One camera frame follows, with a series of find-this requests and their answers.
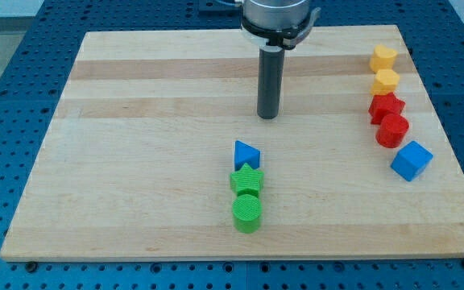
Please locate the blue triangle block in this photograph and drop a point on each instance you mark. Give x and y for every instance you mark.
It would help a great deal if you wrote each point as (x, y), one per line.
(246, 154)

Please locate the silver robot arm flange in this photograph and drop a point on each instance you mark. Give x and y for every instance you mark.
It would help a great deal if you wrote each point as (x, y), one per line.
(275, 25)

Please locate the green star block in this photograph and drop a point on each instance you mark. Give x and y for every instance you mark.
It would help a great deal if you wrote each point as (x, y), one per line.
(247, 180)

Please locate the red star block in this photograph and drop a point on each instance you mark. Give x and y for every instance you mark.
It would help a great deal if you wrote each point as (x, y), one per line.
(383, 105)

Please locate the green cylinder block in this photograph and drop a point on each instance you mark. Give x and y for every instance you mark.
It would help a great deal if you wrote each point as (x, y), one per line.
(247, 212)

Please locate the wooden board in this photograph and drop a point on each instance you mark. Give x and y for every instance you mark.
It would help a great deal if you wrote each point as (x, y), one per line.
(136, 162)

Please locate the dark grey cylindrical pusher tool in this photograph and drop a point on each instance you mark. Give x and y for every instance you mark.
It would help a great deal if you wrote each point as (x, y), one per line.
(271, 66)

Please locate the red cylinder block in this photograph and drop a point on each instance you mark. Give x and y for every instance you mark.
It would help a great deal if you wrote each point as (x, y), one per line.
(392, 130)

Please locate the yellow hexagon block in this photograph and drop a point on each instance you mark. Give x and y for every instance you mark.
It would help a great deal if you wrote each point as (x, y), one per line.
(386, 81)

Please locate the yellow heart block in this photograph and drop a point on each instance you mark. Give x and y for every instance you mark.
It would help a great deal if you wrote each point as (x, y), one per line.
(383, 57)

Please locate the blue cube block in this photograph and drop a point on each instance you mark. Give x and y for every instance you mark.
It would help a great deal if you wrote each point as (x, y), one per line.
(411, 160)

